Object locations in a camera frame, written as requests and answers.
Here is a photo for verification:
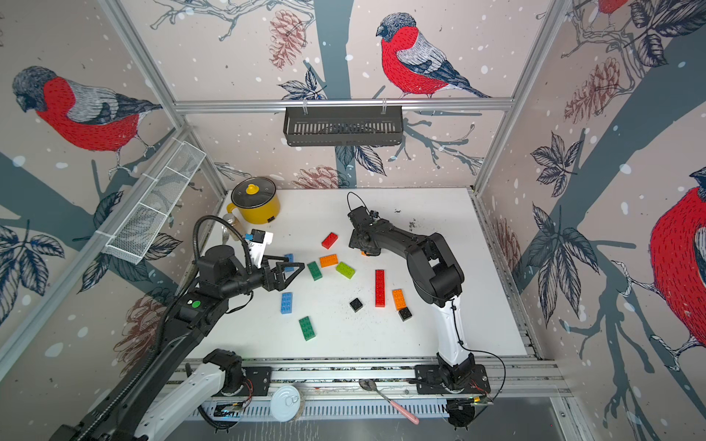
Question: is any red lego brick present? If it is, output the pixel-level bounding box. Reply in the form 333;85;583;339
374;288;386;308
321;233;338;249
375;269;385;290

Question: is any orange lego brick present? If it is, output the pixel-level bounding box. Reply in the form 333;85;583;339
392;288;406;311
319;254;339;268

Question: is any lime green lego brick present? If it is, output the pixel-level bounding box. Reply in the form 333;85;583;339
336;262;356;279

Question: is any orange lego brick centre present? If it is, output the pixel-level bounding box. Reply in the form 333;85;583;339
319;254;339;268

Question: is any orange lego brick front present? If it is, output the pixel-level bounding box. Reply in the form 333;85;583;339
392;288;406;311

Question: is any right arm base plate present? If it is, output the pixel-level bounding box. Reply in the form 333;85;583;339
409;364;491;395

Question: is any dark green lego brick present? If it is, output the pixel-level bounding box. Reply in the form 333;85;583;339
299;316;316;341
307;262;323;281

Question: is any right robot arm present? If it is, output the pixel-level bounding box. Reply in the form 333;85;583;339
347;206;475;391

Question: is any red lego brick back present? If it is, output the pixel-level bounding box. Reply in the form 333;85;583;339
321;233;338;249

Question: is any blue lego brick upper left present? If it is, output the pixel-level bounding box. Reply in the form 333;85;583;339
284;254;296;274

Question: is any blue lego brick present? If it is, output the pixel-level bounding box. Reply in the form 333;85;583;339
284;254;296;274
281;292;293;315

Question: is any black lego brick attached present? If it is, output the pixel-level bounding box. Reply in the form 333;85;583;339
398;308;412;322

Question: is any black wire shelf basket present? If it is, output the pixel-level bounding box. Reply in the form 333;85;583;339
283;106;404;147

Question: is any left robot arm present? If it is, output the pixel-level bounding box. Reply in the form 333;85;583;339
51;215;305;440

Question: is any black small lego brick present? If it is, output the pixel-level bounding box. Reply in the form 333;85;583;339
349;298;363;312

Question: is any white wire wall basket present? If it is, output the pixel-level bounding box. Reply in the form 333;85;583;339
103;139;206;264

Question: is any dark green lego brick front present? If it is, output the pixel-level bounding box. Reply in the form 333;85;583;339
299;316;316;341

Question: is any white round lid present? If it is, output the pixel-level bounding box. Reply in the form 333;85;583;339
270;385;303;423

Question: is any blue lego brick lower left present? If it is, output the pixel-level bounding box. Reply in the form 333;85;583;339
281;292;293;315

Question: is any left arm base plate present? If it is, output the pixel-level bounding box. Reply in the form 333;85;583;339
219;367;272;398

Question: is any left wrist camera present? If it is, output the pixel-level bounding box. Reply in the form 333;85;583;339
246;229;274;268

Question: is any small glass jar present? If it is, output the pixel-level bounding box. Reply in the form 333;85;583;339
222;213;245;235

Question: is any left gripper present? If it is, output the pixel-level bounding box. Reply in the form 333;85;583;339
220;254;304;301

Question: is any yellow pot with lid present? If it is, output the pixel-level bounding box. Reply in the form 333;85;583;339
226;176;281;224

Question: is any pink handled spoon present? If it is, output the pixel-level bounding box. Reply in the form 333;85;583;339
359;379;420;426

